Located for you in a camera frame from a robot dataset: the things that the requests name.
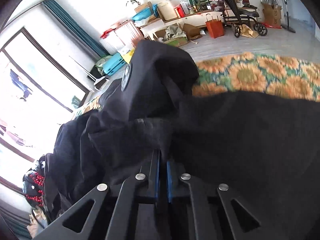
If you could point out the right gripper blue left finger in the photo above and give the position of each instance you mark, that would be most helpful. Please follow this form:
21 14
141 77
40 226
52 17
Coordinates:
153 177

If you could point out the sunflower pattern tablecloth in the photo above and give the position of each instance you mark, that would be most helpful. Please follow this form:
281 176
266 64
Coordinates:
169 84

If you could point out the teal plastic basin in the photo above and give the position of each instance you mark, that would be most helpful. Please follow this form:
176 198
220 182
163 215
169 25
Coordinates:
143 14

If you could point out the open cardboard box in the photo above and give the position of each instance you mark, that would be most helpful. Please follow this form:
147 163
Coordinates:
178 35

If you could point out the black jacket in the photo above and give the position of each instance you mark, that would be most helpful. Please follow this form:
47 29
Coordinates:
238 179

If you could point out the red berry branches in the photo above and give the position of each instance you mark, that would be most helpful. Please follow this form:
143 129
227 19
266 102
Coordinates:
33 188

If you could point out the orange paper bag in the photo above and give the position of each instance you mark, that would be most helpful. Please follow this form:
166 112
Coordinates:
214 27

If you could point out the beige plastic bucket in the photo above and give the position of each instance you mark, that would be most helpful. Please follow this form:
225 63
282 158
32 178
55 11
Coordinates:
166 10

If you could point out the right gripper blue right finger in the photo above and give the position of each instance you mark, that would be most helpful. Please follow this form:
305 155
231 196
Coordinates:
172 179

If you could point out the dark teal curtain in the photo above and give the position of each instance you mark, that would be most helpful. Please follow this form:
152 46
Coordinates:
82 36

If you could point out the blue plastic crate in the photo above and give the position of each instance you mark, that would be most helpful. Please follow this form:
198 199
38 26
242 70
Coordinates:
113 64

